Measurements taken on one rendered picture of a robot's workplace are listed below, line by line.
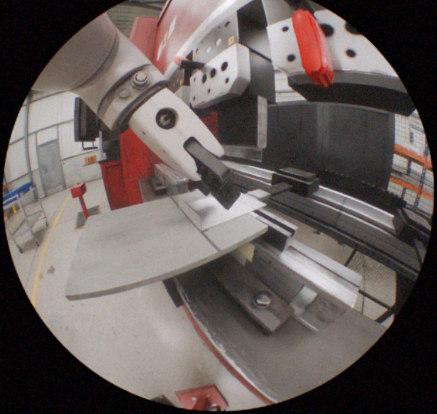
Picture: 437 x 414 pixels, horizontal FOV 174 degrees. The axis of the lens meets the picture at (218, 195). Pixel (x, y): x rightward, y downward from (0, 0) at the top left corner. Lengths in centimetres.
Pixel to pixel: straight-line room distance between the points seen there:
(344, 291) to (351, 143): 56
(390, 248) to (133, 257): 52
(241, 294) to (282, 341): 11
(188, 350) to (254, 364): 91
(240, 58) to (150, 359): 133
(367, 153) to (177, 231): 67
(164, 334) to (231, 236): 107
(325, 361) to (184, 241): 28
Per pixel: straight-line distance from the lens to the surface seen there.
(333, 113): 70
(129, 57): 16
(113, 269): 17
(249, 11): 29
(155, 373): 118
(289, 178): 39
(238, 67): 20
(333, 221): 43
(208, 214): 22
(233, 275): 25
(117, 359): 130
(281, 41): 17
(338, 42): 15
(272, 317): 23
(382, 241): 45
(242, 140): 22
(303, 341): 27
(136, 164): 104
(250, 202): 26
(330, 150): 68
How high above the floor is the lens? 111
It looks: 22 degrees down
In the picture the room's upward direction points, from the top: straight up
